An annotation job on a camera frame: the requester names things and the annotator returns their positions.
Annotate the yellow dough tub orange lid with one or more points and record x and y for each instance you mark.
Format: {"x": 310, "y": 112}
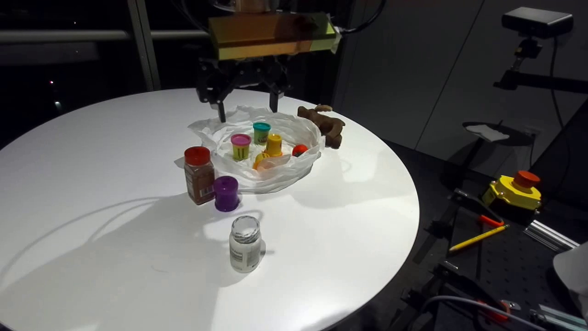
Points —
{"x": 275, "y": 143}

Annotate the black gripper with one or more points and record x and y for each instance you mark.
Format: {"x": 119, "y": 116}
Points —
{"x": 246, "y": 72}

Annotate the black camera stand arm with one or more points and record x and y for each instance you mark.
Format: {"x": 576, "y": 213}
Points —
{"x": 540, "y": 81}

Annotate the grey window mullion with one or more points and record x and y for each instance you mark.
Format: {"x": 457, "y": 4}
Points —
{"x": 145, "y": 48}

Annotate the green dough tub teal lid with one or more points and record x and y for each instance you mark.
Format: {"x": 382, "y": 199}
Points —
{"x": 262, "y": 132}

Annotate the yellow emergency stop button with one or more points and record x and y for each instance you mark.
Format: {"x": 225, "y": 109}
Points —
{"x": 514, "y": 189}

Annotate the purple dough tub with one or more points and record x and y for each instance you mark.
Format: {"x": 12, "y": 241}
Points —
{"x": 227, "y": 193}

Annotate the yellow dough tub pink lid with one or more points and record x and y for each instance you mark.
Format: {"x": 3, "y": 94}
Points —
{"x": 242, "y": 147}

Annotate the white rounded object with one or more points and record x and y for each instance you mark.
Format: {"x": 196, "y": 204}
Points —
{"x": 576, "y": 272}

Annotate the yellow pencil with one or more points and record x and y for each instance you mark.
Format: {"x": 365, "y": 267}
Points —
{"x": 479, "y": 237}

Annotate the yellow wrist camera mount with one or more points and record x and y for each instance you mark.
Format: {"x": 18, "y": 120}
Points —
{"x": 277, "y": 37}

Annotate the white plastic bag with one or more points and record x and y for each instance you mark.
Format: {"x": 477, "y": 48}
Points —
{"x": 270, "y": 177}

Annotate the aluminium profile rail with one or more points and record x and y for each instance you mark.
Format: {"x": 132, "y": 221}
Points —
{"x": 553, "y": 234}

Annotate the black camera on stand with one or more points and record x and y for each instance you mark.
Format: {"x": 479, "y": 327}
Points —
{"x": 538, "y": 20}

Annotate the spice jar red lid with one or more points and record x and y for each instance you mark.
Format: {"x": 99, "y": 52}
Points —
{"x": 200, "y": 177}

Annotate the grey horizontal window rail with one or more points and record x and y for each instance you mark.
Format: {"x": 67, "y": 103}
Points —
{"x": 75, "y": 35}

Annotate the brown plush toy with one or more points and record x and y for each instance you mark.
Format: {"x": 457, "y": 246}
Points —
{"x": 328, "y": 125}

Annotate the red toy strawberry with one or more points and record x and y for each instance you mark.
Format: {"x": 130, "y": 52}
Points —
{"x": 301, "y": 149}

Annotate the grey flat plate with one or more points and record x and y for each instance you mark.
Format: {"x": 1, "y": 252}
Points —
{"x": 488, "y": 131}

